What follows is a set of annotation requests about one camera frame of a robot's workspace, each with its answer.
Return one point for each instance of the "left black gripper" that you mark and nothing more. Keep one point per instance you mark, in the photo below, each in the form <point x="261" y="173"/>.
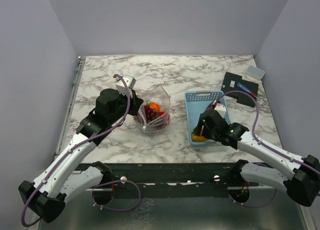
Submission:
<point x="135" y="102"/>

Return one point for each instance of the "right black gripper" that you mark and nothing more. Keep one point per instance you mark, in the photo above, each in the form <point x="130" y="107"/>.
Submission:
<point x="205" y="132"/>

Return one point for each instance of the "orange mini pumpkin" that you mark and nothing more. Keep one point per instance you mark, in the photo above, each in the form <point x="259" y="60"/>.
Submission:
<point x="155" y="106"/>

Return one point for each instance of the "red grape bunch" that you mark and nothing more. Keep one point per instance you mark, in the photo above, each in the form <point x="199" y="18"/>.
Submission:
<point x="150" y="114"/>

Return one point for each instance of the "yellow bell pepper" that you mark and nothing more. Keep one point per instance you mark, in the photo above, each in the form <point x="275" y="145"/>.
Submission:
<point x="198" y="138"/>

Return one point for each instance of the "clear pink zip bag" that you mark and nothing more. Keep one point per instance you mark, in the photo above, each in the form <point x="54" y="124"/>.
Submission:
<point x="159" y="96"/>

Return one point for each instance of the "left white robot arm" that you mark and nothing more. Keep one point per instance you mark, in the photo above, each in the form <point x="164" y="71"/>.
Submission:
<point x="48" y="194"/>

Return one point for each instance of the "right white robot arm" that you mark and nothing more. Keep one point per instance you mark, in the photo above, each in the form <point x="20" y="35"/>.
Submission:
<point x="298" y="176"/>

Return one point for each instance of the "light blue plastic basket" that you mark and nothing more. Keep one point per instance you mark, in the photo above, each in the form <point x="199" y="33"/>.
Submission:
<point x="196" y="103"/>

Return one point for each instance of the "blue red screwdriver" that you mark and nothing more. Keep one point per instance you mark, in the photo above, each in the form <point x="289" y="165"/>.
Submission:
<point x="245" y="89"/>

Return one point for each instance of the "clear plastic lid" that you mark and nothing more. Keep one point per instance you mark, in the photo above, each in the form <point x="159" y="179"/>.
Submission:
<point x="255" y="72"/>

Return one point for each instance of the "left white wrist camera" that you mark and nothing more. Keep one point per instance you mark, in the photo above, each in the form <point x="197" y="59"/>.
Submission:
<point x="125" y="84"/>

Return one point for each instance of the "aluminium side rail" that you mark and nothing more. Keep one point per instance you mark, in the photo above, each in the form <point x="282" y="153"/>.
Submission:
<point x="75" y="86"/>

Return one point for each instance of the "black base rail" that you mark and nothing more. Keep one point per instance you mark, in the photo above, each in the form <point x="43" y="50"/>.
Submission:
<point x="175" y="180"/>

